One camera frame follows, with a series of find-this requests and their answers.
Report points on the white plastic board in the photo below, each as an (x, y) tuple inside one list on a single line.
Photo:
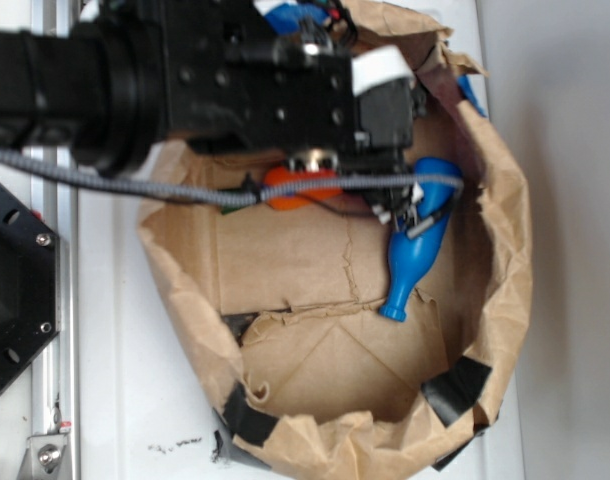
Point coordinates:
[(142, 412)]

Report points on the metal corner bracket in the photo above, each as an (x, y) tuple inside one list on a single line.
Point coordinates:
[(47, 457)]

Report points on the aluminium extrusion rail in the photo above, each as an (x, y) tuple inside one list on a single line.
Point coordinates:
[(54, 382)]

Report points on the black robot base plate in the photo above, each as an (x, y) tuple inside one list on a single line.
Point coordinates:
[(24, 284)]

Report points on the brown paper bag tray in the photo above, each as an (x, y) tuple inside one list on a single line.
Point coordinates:
[(277, 312)]

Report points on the orange toy carrot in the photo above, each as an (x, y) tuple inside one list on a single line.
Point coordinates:
[(280, 175)]

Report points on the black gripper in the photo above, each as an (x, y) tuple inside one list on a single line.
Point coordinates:
[(233, 84)]

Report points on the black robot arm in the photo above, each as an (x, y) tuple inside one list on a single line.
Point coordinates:
[(100, 91)]

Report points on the blue toy bottle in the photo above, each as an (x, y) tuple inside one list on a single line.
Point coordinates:
[(413, 250)]

